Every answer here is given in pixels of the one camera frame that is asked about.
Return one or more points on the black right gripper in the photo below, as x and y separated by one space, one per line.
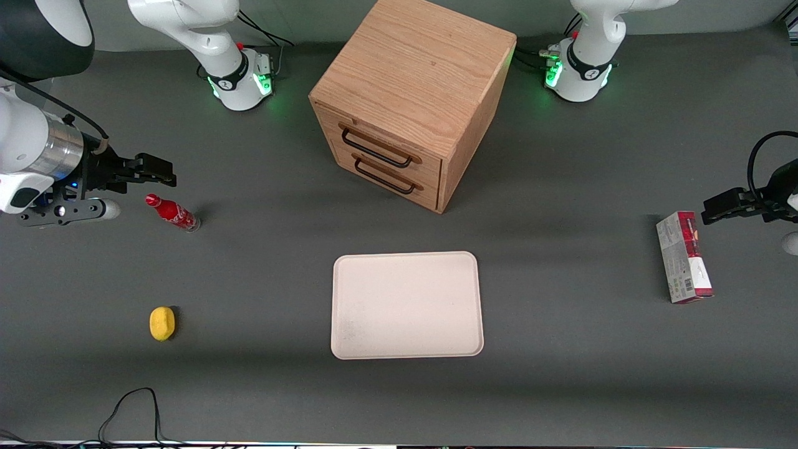
100 171

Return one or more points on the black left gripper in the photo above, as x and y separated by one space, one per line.
780 190

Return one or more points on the red coke bottle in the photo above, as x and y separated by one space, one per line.
174 214

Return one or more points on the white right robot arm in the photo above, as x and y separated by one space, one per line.
187 25

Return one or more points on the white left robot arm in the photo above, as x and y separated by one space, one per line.
589 56

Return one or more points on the cream rectangular tray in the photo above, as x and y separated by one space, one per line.
407 305

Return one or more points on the grey and red carton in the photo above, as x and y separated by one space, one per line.
682 259

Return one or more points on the yellow lemon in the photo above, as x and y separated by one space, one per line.
162 323

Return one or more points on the wooden drawer cabinet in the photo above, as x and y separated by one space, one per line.
418 81

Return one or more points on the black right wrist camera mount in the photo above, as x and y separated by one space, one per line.
62 211

